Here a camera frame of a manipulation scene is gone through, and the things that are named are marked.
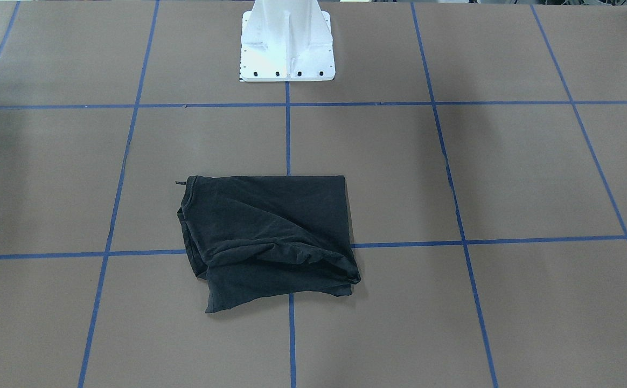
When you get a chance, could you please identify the black t-shirt with logo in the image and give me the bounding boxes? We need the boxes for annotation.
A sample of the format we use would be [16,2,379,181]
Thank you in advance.
[177,175,362,314]

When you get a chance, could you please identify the white central pedestal column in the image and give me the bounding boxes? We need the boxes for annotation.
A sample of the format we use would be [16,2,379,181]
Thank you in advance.
[239,1,336,82]

